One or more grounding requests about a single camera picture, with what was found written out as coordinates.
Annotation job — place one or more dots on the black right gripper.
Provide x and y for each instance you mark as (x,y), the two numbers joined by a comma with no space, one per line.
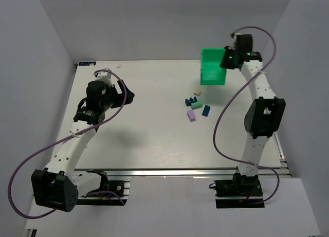
(226,58)

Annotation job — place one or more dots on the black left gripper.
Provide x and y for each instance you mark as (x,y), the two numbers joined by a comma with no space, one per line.
(123,93)

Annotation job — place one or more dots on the green plastic bin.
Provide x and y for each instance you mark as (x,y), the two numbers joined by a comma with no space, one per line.
(211,72)

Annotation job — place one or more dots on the dark blue rectangular block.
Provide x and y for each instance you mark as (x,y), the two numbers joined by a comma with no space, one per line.
(206,110)

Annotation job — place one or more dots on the dark blue bridge block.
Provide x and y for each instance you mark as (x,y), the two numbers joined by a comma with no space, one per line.
(189,101)

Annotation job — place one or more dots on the green cylinder block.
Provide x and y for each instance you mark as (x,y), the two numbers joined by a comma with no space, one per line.
(196,105)

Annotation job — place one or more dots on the purple house-shaped block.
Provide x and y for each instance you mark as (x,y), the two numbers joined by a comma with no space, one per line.
(191,115)

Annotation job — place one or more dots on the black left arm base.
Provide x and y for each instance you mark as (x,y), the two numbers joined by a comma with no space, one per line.
(108,188)

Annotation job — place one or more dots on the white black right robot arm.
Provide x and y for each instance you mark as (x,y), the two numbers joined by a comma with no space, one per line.
(264,116)

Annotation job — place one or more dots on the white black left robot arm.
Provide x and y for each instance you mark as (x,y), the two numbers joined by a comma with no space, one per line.
(54,186)

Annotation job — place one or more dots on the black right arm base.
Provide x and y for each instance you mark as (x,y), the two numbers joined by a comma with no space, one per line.
(240,192)

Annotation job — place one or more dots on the beige square block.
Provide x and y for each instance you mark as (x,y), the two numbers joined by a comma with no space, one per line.
(198,92)

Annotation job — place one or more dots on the blue label sticker left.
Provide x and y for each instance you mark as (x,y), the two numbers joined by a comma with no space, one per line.
(92,63)

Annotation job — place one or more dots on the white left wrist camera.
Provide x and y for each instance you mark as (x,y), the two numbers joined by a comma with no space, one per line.
(103,75)

